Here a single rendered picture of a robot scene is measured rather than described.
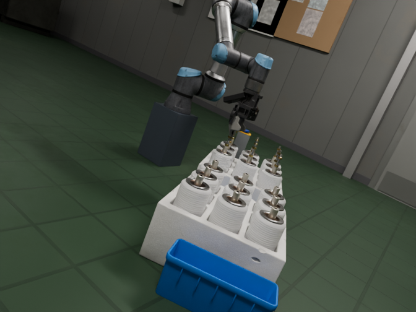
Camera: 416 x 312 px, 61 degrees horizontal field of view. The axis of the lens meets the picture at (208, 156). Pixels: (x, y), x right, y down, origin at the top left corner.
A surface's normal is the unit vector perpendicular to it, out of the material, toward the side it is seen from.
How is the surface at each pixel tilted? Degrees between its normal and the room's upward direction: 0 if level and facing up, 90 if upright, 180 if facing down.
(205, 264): 88
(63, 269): 0
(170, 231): 90
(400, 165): 90
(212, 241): 90
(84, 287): 0
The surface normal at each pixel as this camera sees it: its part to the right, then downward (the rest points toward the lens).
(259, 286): -0.20, 0.14
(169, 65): -0.54, 0.01
